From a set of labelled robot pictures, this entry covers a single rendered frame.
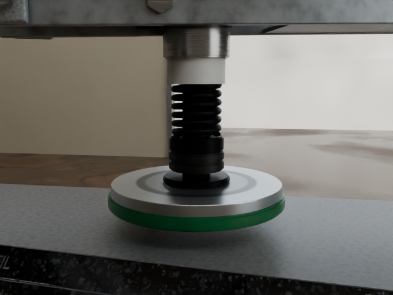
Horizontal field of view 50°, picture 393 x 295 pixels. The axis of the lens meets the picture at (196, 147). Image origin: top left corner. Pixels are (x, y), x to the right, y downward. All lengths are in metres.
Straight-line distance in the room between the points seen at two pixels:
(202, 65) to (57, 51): 5.45
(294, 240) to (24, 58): 5.75
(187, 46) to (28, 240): 0.29
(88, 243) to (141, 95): 5.01
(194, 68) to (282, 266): 0.23
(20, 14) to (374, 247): 0.44
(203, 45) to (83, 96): 5.29
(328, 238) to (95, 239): 0.27
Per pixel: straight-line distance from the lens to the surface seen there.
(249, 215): 0.45
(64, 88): 5.86
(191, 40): 0.48
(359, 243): 0.52
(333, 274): 0.44
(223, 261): 0.45
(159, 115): 5.43
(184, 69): 0.49
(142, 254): 0.47
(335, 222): 0.59
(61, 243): 0.51
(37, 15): 0.46
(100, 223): 0.57
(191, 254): 0.46
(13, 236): 0.55
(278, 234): 0.53
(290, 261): 0.45
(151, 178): 0.55
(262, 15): 0.48
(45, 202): 0.68
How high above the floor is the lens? 0.99
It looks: 9 degrees down
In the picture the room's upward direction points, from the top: straight up
